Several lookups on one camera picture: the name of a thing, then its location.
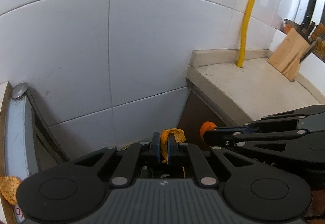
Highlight orange peel piece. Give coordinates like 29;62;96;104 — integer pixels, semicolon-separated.
199;121;217;139
160;128;186;163

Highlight black trash bin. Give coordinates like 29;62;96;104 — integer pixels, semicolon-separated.
119;142;212;180

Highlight wooden knife block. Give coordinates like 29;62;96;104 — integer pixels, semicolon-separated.
268;28;310;82

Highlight pickle jar left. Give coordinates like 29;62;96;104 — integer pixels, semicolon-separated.
313;38;325;61

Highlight yellow gas pipe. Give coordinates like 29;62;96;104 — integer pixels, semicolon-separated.
236;0;256;68

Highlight brown knife handle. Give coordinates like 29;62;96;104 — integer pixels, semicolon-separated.
310;24;325;42

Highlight black knife handle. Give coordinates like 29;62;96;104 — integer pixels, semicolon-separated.
300;15;315;38

